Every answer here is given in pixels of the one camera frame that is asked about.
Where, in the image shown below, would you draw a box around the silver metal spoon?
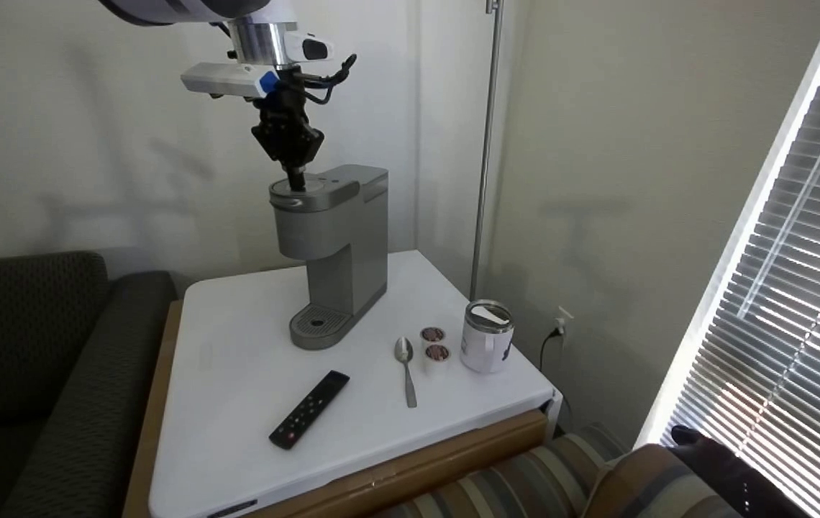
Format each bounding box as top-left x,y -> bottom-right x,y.
390,335 -> 419,412

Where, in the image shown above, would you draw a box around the black power cord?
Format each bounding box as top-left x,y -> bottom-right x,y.
538,326 -> 567,374

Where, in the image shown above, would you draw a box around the dark gray sofa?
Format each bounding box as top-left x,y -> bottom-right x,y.
0,250 -> 180,518

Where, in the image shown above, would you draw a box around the striped upholstered armchair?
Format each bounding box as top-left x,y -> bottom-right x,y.
367,433 -> 719,518

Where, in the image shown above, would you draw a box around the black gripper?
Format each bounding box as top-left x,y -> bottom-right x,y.
250,89 -> 325,195

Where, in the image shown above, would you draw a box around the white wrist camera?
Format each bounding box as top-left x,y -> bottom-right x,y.
178,60 -> 281,103

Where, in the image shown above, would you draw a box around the white mug with handle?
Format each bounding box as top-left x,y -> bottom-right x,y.
456,296 -> 517,378

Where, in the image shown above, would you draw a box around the thin black strip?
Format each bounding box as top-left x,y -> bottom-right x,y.
203,495 -> 262,518

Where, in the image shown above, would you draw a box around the black remote control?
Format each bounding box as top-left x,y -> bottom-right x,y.
266,368 -> 354,451

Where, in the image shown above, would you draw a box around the white wall outlet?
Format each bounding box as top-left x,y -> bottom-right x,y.
548,306 -> 577,342

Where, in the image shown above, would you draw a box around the white window blinds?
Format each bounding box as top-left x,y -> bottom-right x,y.
660,0 -> 820,518

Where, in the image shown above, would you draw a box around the wooden table frame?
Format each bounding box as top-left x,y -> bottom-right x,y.
121,296 -> 567,518

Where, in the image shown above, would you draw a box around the thin metal pole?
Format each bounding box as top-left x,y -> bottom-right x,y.
465,0 -> 506,302

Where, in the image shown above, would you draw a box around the gray single-serve coffeemaker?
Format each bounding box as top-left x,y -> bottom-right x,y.
266,162 -> 393,355

